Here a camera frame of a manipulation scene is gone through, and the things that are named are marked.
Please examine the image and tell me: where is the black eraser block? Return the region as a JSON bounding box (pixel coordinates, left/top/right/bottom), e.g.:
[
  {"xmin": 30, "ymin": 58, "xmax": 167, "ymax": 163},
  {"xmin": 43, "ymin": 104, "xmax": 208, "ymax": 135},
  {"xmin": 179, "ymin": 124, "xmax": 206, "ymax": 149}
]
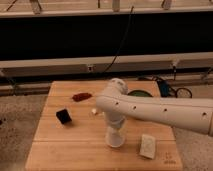
[{"xmin": 56, "ymin": 109, "xmax": 72, "ymax": 124}]

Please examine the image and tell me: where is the black cable on floor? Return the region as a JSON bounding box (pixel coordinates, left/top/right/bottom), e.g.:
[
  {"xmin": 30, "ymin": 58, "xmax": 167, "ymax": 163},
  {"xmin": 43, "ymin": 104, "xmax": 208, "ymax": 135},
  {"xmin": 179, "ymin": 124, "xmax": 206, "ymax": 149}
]
[{"xmin": 138, "ymin": 75, "xmax": 193, "ymax": 99}]

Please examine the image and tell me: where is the green bowl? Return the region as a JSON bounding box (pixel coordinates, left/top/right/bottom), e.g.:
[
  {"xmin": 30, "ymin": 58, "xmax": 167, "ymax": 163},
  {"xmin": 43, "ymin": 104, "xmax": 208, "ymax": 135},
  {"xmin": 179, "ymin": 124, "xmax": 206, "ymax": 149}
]
[{"xmin": 128, "ymin": 90, "xmax": 153, "ymax": 97}]

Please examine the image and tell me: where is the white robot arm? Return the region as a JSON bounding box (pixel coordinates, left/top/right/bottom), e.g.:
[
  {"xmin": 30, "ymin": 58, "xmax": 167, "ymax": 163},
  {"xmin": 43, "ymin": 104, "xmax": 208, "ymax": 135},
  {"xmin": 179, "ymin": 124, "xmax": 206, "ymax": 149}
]
[{"xmin": 96, "ymin": 78, "xmax": 213, "ymax": 137}]

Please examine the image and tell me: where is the white tube bottle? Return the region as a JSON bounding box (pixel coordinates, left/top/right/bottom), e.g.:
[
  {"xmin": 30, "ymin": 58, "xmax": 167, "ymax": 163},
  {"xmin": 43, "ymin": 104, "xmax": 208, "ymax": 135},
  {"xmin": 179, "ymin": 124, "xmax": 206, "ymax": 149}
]
[{"xmin": 91, "ymin": 108, "xmax": 99, "ymax": 115}]

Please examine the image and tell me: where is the blue box on floor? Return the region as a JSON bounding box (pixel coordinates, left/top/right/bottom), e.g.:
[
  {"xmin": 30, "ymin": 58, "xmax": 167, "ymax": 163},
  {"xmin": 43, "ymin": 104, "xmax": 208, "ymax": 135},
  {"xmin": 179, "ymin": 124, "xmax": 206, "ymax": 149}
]
[{"xmin": 158, "ymin": 81, "xmax": 169, "ymax": 97}]

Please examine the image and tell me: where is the dark red flat piece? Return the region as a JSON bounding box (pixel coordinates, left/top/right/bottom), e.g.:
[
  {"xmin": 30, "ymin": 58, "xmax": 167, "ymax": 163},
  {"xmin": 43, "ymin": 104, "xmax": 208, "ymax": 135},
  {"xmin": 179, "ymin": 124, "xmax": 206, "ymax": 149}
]
[{"xmin": 72, "ymin": 93, "xmax": 92, "ymax": 102}]

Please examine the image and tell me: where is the black hanging cable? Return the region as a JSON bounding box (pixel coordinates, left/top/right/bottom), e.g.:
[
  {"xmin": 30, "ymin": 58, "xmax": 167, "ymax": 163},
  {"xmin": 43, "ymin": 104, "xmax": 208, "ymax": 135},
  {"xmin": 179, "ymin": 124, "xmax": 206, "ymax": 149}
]
[{"xmin": 102, "ymin": 5, "xmax": 135, "ymax": 74}]

